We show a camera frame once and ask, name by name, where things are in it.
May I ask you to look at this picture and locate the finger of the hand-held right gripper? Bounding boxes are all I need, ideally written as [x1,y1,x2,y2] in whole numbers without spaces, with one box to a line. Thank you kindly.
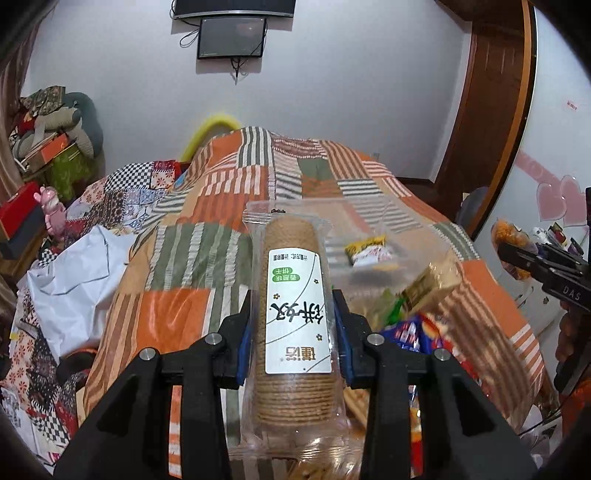
[536,237,589,268]
[497,243,555,280]

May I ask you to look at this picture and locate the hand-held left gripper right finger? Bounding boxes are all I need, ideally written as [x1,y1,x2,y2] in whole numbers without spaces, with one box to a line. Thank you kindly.
[333,290,539,480]

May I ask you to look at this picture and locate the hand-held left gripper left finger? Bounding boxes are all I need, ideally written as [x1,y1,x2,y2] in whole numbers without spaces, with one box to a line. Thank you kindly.
[55,290,254,480]

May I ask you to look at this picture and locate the orange snack bag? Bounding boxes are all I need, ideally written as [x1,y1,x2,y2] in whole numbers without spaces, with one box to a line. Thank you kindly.
[490,218,533,281]

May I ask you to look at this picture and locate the green-edged cookie bag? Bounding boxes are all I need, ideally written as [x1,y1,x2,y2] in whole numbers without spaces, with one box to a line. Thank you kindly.
[379,291,409,326]

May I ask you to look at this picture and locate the round biscuit roll packet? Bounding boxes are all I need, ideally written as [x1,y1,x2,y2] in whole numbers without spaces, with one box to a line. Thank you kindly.
[229,199,358,464]

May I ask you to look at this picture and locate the clear plastic container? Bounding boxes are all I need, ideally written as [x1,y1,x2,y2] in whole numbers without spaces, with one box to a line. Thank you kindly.
[323,217,561,480]

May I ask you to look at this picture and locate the person's right hand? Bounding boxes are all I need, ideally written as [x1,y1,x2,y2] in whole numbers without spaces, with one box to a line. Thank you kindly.
[557,299,591,367]

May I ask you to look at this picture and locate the grey chair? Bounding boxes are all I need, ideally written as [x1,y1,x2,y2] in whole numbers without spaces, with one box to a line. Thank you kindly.
[455,186,491,238]

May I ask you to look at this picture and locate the blue snack bag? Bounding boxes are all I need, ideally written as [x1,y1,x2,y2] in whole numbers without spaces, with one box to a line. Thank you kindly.
[379,314,446,354]

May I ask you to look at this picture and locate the labelled wafer packet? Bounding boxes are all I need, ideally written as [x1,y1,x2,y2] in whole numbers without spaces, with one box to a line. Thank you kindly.
[400,260,464,320]

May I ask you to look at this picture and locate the yellow white snack packet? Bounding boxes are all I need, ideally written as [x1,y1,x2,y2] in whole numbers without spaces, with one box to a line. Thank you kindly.
[345,235,400,269]

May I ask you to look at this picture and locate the striped patchwork bedspread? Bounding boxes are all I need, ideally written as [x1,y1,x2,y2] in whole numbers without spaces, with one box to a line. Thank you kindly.
[83,126,560,480]

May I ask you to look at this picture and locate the person's orange garment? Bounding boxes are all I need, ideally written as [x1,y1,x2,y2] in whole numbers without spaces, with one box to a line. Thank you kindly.
[556,383,591,462]

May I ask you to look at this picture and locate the brown wooden door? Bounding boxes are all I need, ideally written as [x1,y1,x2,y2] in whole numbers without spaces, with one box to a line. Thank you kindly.
[433,0,537,241]

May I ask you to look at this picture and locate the white plastic sheet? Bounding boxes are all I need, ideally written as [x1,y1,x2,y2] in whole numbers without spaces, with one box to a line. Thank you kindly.
[27,225,140,363]

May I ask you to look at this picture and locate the checkered patchwork quilt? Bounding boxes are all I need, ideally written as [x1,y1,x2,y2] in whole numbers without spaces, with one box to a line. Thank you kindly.
[0,159,188,467]

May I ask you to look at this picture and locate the yellow hoop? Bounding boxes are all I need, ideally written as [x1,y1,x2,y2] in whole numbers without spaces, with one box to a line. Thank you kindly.
[181,114,242,163]

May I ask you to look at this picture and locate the pink plush toy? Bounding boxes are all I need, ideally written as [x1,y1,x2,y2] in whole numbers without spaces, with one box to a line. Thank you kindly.
[40,186,68,241]

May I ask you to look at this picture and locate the red flat box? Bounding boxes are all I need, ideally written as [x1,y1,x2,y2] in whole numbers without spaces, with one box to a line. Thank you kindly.
[0,181,43,241]

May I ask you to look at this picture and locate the orange cardboard box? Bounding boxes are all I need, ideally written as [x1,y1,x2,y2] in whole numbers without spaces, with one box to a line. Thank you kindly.
[21,133,71,172]

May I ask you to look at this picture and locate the patterned dark cloth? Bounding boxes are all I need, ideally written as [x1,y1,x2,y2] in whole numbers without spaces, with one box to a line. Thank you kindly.
[20,85,68,117]

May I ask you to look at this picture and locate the striped curtain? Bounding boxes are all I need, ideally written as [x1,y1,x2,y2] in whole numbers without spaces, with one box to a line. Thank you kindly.
[0,0,56,195]

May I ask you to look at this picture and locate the pink heart wall stickers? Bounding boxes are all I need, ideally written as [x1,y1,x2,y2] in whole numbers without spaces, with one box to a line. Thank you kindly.
[514,150,588,228]

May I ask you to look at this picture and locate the black hanging cable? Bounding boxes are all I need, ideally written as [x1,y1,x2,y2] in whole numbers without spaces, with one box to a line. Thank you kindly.
[229,55,254,85]

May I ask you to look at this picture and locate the small black wall monitor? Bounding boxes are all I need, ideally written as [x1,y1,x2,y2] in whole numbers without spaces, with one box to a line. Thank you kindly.
[197,17,268,60]

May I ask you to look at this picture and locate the black wall television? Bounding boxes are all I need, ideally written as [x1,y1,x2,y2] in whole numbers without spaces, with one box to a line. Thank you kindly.
[172,0,297,20]

